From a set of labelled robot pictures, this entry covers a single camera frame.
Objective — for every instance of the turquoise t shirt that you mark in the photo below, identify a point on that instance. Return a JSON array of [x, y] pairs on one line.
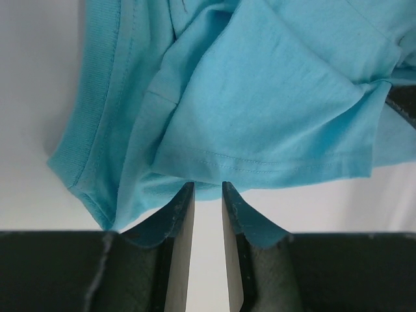
[[263, 94]]

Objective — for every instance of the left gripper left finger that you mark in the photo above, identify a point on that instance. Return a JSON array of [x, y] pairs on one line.
[[143, 269]]

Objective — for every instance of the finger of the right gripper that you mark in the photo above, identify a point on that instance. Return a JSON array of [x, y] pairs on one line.
[[402, 99]]

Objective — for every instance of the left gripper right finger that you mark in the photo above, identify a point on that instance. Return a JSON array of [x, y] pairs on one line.
[[271, 269]]

